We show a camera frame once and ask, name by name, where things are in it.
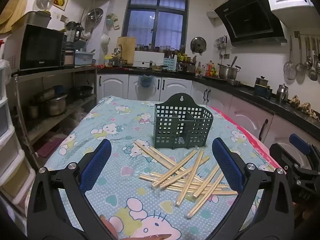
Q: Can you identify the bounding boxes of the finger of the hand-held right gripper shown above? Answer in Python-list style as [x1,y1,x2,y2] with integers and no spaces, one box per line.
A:
[269,142,301,173]
[289,133,320,171]

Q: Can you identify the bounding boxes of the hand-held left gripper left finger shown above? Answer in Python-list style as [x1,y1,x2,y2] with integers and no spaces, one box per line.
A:
[26,139,119,240]

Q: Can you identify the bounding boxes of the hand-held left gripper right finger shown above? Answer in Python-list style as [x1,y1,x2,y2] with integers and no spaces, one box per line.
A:
[207,137,297,240]

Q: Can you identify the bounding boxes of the group of wooden chopsticks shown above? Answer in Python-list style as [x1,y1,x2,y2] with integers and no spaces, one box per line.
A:
[134,140,238,220]

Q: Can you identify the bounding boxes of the green plastic utensil basket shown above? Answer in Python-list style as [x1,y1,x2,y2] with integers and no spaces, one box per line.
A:
[153,93,214,150]

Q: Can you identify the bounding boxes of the hanging small steel utensils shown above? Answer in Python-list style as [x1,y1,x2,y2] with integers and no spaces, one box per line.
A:
[216,36,228,51]

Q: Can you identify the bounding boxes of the person's left hand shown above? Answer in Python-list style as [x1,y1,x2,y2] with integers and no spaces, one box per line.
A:
[99,214,119,240]

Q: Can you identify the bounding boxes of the pile of ginger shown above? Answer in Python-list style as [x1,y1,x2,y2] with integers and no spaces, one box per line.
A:
[290,95,320,119]

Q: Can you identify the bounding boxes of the cartoon cat printed blanket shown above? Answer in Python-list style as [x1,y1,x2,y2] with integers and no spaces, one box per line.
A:
[44,96,280,240]

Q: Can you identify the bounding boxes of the steel canister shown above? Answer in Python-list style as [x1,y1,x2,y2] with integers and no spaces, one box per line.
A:
[276,84,289,103]

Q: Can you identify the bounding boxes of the blue pot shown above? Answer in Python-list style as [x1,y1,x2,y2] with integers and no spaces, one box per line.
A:
[254,84,273,98]

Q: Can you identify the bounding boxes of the steel spatula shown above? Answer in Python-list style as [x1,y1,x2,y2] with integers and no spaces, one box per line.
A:
[309,37,318,81]

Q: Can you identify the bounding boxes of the black kitchen countertop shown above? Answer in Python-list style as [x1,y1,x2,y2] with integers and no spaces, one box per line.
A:
[97,66,320,128]

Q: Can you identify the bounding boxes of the steel cooking pot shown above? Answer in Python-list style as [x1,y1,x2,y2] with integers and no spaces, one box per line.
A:
[45,94,68,117]

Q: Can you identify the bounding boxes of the black wok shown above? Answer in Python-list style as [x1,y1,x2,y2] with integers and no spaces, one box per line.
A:
[70,86,94,98]

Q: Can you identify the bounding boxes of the white base cabinets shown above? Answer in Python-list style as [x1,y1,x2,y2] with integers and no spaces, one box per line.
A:
[97,73,320,160]

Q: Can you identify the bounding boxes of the steel ladle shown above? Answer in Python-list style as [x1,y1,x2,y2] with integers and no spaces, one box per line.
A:
[304,37,312,69]

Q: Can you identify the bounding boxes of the small steel pot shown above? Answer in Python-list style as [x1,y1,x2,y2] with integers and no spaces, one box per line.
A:
[27,105,39,119]

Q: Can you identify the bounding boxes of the white plastic drawer unit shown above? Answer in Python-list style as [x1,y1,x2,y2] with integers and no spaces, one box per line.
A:
[0,60,37,207]

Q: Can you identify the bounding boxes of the steel stock pot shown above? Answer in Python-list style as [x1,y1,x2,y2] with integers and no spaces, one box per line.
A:
[217,56,241,80]

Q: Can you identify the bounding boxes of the row of condiment bottles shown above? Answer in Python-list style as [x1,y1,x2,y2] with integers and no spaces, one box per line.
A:
[195,60,219,78]

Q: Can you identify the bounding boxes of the blue hanging plastic basket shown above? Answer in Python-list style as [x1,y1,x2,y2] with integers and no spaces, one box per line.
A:
[138,75,155,88]

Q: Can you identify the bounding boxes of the metal shelf rack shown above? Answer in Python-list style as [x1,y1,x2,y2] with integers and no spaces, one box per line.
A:
[11,65,98,162]

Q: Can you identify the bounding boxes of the blue plastic dish basin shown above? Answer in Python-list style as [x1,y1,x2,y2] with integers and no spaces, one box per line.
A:
[75,50,96,66]

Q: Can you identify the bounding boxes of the steel faucet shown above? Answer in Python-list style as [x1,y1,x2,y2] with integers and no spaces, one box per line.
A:
[113,44,126,68]

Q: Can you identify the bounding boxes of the light blue utensil holder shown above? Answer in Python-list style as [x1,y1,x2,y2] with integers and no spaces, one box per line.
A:
[163,57,178,72]

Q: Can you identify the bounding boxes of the white box appliance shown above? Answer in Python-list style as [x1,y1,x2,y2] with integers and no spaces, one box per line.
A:
[134,51,165,68]

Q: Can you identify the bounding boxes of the wooden cutting board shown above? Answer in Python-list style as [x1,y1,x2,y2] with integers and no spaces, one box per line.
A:
[117,37,136,65]

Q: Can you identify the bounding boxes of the steel pot lid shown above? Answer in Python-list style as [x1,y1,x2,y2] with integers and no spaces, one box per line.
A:
[190,37,207,54]

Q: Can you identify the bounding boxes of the black microwave oven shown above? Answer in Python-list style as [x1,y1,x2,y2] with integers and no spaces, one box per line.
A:
[19,24,65,71]

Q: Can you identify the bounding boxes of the row of spice jars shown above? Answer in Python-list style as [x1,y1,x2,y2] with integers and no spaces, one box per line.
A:
[136,44,187,53]

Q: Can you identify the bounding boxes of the black range hood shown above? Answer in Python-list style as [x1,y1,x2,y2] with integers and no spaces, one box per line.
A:
[214,0,288,47]

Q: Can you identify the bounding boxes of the black blender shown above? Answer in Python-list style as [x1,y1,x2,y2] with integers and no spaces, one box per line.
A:
[64,21,84,66]

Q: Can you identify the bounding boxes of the hanging white green kitchen tools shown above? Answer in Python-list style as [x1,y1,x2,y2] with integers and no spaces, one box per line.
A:
[106,13,120,30]

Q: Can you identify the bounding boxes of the hanging steel colander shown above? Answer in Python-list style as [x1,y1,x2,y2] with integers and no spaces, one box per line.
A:
[86,8,104,22]

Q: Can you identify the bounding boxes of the grey plastic container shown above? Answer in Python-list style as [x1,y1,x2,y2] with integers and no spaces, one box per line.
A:
[25,11,52,28]

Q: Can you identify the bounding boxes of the dark framed window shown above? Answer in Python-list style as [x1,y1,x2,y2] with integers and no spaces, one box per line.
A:
[122,0,188,53]

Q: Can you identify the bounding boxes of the glass pot lid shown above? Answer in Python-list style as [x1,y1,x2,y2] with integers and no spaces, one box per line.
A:
[36,0,54,12]

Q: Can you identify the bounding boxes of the round bamboo tray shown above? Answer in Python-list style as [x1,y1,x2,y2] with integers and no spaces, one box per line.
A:
[0,0,28,34]

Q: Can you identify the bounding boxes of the large wire strainer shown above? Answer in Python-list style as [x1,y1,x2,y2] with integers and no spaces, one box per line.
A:
[284,36,297,80]

